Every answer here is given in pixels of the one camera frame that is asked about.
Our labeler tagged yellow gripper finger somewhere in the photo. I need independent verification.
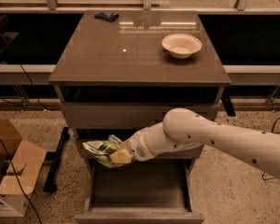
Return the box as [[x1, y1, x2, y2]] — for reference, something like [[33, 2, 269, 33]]
[[110, 148, 133, 164]]

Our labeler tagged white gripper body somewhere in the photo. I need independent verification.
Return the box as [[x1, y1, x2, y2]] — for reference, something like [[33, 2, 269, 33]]
[[124, 130, 155, 161]]

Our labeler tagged green jalapeno chip bag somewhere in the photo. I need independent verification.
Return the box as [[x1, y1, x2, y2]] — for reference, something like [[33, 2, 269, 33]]
[[83, 134, 125, 168]]

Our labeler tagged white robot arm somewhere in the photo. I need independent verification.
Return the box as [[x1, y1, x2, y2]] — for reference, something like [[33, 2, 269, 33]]
[[110, 108, 280, 179]]

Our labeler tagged grey open bottom drawer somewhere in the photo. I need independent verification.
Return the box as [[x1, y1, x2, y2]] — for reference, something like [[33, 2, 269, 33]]
[[75, 159, 204, 224]]

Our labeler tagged grey top drawer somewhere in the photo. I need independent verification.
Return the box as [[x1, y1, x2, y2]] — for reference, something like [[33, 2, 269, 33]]
[[59, 102, 219, 131]]

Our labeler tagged grey drawer cabinet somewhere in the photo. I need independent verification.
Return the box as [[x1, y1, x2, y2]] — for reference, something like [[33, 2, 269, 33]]
[[48, 9, 231, 224]]

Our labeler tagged black metal bar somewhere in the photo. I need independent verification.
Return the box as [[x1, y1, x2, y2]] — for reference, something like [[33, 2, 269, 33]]
[[43, 127, 70, 193]]

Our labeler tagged white paper bowl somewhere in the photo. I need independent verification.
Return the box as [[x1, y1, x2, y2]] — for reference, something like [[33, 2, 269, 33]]
[[161, 34, 203, 59]]

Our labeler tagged brown cardboard box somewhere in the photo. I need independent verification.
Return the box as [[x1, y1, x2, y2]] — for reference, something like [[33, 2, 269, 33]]
[[0, 119, 47, 217]]

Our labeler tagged dark blue snack packet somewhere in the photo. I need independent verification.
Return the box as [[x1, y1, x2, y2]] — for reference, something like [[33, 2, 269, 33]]
[[94, 12, 119, 22]]

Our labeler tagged white long bench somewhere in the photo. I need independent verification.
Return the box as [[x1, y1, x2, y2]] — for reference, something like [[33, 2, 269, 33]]
[[0, 64, 280, 86]]

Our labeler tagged black cable left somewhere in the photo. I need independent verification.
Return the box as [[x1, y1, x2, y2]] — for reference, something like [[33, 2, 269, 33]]
[[0, 31, 50, 224]]

